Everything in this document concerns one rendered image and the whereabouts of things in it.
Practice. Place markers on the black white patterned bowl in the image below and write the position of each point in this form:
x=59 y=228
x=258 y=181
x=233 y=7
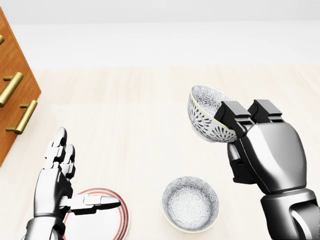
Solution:
x=190 y=204
x=203 y=113

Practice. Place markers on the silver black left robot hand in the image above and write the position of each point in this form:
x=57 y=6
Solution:
x=51 y=190

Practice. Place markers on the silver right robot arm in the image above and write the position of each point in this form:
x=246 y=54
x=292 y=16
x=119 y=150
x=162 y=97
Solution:
x=291 y=215

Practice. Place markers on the white plate with red rings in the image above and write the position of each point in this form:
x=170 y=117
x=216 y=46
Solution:
x=110 y=220

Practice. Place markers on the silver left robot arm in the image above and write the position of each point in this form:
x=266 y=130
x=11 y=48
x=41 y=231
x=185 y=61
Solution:
x=42 y=228

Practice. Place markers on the wooden cabinet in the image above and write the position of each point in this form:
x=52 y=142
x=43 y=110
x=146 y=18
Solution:
x=15 y=87

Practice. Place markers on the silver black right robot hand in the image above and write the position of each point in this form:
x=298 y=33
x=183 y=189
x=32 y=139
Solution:
x=272 y=155

